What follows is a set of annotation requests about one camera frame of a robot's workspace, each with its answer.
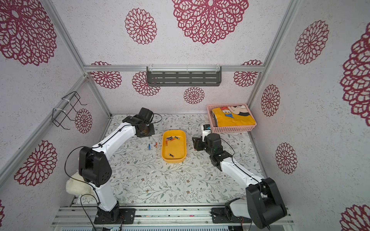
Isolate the yellow plastic storage box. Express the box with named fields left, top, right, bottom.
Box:
left=161, top=130, right=187, bottom=164

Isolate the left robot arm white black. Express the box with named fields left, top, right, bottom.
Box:
left=78, top=108, right=155, bottom=224

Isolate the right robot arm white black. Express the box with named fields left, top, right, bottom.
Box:
left=192, top=133, right=288, bottom=229

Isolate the pink plastic basket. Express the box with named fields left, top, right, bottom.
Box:
left=207, top=103, right=257, bottom=133

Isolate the yellow cartoon folded shirt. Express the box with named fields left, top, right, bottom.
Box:
left=212, top=105, right=256, bottom=127

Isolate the white plush toy dog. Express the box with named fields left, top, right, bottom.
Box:
left=66, top=171, right=95, bottom=197

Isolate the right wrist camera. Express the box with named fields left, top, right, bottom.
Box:
left=202, top=124, right=212, bottom=141

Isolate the grey wall shelf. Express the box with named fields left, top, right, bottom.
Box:
left=146, top=66, right=222, bottom=87

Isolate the black wire wall rack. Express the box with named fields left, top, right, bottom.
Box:
left=51, top=91, right=87, bottom=131

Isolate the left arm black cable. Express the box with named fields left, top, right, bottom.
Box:
left=64, top=113, right=163, bottom=231

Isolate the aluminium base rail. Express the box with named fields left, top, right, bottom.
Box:
left=51, top=204, right=295, bottom=227

